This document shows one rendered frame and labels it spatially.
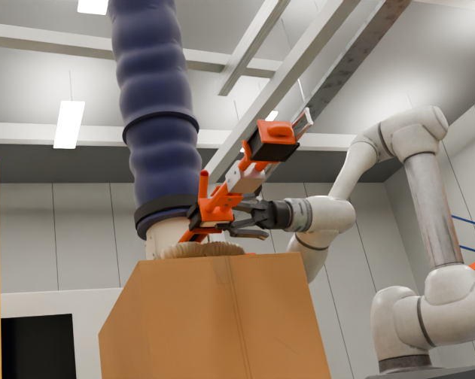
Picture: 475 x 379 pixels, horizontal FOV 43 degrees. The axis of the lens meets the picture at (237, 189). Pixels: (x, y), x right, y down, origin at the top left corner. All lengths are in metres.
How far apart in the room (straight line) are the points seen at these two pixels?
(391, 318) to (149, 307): 0.86
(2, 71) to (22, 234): 3.57
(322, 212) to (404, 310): 0.47
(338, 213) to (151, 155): 0.55
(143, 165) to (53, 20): 6.68
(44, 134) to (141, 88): 8.35
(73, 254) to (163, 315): 10.24
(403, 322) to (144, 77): 1.07
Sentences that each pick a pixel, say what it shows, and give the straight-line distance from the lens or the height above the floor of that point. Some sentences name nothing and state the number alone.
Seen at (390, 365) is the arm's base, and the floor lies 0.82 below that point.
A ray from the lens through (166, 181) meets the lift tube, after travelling 1.68.
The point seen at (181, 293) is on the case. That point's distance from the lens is 1.33.
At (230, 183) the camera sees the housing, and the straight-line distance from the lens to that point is 1.31.
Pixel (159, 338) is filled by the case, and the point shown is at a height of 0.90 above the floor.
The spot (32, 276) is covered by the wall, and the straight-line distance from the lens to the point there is 11.32.
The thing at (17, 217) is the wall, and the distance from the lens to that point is 11.73.
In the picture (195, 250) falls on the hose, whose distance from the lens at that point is 1.50.
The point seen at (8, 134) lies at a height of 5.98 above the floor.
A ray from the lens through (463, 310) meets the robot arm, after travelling 1.83.
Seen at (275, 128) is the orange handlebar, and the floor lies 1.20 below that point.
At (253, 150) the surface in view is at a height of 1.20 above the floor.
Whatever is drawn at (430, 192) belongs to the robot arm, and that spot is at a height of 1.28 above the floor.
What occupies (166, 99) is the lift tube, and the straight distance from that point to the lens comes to 1.82.
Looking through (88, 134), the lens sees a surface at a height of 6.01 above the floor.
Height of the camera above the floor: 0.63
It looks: 25 degrees up
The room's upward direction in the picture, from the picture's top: 11 degrees counter-clockwise
